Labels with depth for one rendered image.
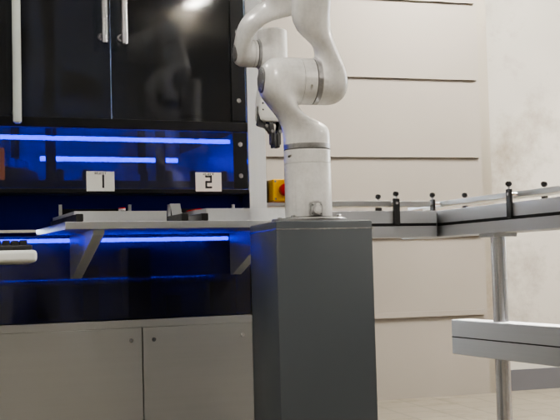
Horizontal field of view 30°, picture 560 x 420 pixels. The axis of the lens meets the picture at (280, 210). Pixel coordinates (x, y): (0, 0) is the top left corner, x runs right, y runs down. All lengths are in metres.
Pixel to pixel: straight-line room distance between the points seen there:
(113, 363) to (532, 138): 3.78
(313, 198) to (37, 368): 1.02
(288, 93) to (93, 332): 1.00
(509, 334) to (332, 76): 1.18
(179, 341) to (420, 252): 2.92
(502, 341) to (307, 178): 1.12
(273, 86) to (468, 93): 3.63
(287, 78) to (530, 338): 1.22
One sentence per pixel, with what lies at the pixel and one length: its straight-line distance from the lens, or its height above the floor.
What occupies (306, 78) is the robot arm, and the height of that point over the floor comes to 1.22.
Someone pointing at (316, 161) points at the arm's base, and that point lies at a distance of 2.63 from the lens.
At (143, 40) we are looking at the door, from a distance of 3.29.
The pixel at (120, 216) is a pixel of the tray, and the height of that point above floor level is 0.90.
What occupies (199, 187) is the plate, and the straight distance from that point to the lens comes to 3.26.
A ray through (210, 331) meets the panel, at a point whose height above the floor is 0.56.
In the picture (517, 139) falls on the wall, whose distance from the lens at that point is 6.35.
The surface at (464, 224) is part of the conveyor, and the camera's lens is 3.60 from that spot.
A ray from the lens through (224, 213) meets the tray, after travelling 2.89.
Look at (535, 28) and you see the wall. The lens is 6.53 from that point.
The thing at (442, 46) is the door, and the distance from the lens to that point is 6.16.
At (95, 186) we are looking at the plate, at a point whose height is 1.00.
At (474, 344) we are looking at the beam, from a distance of 3.62.
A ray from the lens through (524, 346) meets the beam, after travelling 3.38.
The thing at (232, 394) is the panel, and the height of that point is 0.36.
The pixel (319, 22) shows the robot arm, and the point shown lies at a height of 1.36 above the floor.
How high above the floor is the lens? 0.75
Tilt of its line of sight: 3 degrees up
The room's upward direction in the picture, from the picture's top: 2 degrees counter-clockwise
